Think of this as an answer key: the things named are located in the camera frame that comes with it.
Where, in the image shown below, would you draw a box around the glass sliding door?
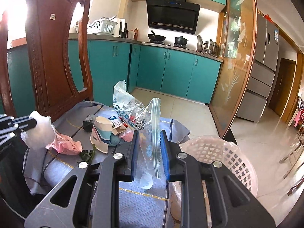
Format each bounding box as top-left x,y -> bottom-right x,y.
209,0 -> 257,138

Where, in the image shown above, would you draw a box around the grey refrigerator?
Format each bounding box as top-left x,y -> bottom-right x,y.
237,14 -> 279,123

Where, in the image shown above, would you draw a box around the teal lower cabinets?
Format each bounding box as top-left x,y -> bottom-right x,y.
7,39 -> 222,116

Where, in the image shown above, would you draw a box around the carved wooden chair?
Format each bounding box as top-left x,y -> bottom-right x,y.
0,0 -> 94,123

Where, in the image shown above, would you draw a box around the white tissue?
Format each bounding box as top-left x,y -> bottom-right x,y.
21,111 -> 55,150

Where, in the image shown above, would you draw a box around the pink plastic bag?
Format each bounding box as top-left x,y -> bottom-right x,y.
45,131 -> 82,155

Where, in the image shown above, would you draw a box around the black cooking pot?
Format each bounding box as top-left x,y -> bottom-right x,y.
175,36 -> 188,46

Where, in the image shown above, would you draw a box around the black wok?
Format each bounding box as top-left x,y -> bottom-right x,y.
147,30 -> 166,42

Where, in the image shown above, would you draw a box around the clear bag dark scraps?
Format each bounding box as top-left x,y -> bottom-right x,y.
82,114 -> 96,133

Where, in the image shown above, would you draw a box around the white dish rack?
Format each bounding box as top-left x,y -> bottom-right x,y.
87,16 -> 117,36

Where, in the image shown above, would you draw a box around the steel pots on counter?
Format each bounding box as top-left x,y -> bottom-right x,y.
196,35 -> 219,56

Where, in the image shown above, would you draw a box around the paper cup white teal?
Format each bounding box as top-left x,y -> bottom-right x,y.
90,116 -> 112,154

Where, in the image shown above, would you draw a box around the wooden side table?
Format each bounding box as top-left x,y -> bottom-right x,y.
279,136 -> 303,196

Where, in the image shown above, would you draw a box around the pink crumpled wrapper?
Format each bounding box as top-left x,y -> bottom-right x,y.
119,128 -> 134,142

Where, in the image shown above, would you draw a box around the clear printed plastic bag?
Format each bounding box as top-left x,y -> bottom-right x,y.
113,80 -> 161,190

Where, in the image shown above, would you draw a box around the green vegetable scrap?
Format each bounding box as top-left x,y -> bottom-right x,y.
79,144 -> 96,164

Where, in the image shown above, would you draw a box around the brown interior door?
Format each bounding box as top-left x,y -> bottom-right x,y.
269,58 -> 296,116

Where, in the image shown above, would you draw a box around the blue checked cloth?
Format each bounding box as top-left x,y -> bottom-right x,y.
22,100 -> 191,228

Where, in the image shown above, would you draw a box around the black range hood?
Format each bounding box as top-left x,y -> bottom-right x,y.
146,0 -> 200,35

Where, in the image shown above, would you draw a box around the small cardboard box piece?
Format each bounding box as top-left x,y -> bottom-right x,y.
109,116 -> 127,135

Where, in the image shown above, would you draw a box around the brown sauce bottle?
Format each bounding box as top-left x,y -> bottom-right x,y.
133,28 -> 139,41

